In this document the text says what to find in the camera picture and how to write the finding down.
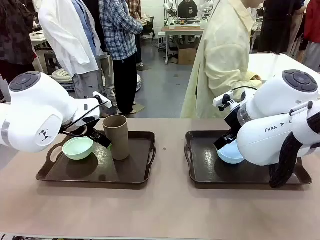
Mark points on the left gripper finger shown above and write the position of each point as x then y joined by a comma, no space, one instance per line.
106,143
90,137

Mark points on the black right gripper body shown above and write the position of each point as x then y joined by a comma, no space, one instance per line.
232,122

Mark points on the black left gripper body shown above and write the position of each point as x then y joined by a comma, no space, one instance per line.
91,123

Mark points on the brown tall cup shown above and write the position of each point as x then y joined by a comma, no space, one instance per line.
117,140

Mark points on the light blue bowl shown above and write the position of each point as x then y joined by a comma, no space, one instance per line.
228,157

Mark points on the light green bowl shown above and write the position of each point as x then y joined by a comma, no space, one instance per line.
77,151

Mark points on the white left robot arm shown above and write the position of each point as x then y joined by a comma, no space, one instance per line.
37,107

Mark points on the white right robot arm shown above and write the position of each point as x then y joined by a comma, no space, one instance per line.
277,102

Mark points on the dark brown serving tray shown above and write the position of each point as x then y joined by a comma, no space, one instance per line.
205,167
135,165

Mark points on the person's right hand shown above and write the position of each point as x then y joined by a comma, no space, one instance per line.
256,77

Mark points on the person in yellow shirt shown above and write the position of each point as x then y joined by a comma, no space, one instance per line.
220,57

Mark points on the dark plastic stool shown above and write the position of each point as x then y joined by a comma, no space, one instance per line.
51,61

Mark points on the cardboard box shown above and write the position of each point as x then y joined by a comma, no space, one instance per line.
187,56

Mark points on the bystander in white shirt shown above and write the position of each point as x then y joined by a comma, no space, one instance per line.
67,37

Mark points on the bystander in plaid shirt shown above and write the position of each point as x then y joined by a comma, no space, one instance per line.
120,37

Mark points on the background workbench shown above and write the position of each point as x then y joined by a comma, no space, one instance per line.
182,31

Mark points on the bystander in black clothes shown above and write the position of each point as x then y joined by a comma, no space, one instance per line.
277,25

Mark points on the bystander in dark patterned top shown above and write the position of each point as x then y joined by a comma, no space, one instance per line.
15,37

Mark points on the bystander in red top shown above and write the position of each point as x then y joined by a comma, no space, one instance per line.
312,30

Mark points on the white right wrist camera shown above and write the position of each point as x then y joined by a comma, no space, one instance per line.
223,98

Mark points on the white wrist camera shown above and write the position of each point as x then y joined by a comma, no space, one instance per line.
102,98
223,98

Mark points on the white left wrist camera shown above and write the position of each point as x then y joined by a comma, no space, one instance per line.
102,98

